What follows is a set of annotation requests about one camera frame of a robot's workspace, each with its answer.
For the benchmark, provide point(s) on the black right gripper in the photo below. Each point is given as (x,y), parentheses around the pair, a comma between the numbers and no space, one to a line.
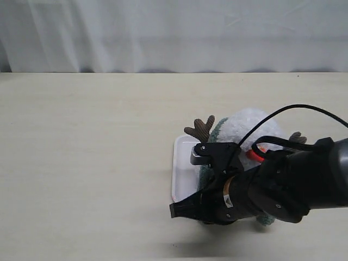
(274,188)

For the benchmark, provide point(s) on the green knitted cloth piece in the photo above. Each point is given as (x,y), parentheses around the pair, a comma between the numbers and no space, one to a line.
(205,173)

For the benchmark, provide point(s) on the white plush snowman toy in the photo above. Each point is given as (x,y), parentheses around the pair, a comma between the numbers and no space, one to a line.
(240,124)

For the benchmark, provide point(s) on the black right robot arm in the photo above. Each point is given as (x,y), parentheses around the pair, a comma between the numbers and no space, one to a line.
(326,178)

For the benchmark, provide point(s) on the white plastic tray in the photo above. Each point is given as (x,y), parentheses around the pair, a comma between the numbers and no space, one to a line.
(184,174)

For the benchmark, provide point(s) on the white backdrop curtain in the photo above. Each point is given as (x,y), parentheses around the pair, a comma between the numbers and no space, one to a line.
(173,36)

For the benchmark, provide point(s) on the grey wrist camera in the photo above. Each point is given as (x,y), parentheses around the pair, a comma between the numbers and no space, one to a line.
(222,157)

